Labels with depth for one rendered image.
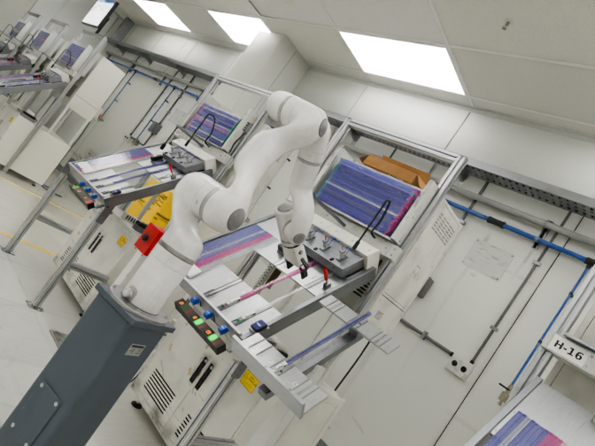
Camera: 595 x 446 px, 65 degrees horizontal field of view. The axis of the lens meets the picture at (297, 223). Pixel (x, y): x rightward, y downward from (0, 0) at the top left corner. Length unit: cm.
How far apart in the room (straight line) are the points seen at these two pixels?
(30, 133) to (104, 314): 483
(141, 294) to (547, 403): 132
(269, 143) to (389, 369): 251
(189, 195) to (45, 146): 489
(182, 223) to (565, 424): 132
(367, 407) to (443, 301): 94
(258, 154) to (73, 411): 85
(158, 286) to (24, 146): 486
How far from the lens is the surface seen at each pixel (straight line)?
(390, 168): 276
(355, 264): 206
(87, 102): 618
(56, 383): 147
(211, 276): 210
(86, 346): 141
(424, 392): 350
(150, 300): 136
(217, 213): 129
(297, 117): 143
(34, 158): 620
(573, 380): 200
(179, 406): 235
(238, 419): 211
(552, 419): 177
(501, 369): 340
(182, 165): 311
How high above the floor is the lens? 107
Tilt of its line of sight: 4 degrees up
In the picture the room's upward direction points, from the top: 35 degrees clockwise
